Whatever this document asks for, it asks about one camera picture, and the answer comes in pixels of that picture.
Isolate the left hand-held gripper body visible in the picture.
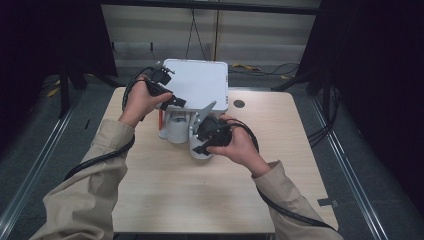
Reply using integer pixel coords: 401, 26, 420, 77
144, 61, 177, 100

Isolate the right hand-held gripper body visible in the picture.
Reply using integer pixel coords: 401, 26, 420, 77
191, 101, 234, 148

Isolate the white lidded storage box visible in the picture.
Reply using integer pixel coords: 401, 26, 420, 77
152, 58, 230, 144

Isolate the person's left hand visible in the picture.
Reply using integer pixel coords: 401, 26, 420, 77
118, 75, 174, 129

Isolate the person's right hand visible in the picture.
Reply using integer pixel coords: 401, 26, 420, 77
206, 115, 273, 178

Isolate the yellow strip on floor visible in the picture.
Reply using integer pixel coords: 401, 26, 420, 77
231, 62, 263, 72

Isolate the thin vertical pole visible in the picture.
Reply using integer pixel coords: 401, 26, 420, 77
212, 9, 222, 62

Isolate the black horizontal bar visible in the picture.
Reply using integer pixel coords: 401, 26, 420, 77
100, 0, 322, 16

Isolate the black stand leg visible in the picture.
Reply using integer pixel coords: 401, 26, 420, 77
270, 66, 334, 98
57, 63, 118, 120

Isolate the black curtain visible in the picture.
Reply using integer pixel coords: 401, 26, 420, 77
0, 0, 118, 154
296, 0, 424, 218

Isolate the grey tape piece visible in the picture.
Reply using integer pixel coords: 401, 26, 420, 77
316, 197, 340, 208

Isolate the thin black hanging cable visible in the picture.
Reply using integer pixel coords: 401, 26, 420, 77
185, 9, 210, 62

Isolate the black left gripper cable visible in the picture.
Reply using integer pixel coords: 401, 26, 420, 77
64, 66, 158, 182

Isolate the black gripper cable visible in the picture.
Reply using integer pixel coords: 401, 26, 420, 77
229, 118, 338, 232
64, 66, 158, 182

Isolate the black floor cable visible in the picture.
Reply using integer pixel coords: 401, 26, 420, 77
229, 62, 301, 78

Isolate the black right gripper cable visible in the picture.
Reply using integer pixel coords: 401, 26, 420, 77
229, 118, 338, 232

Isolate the black cable bundle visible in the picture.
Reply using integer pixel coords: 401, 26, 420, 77
306, 84, 342, 148

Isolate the metal floor rail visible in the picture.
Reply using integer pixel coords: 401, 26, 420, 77
310, 96, 382, 240
0, 99, 82, 232

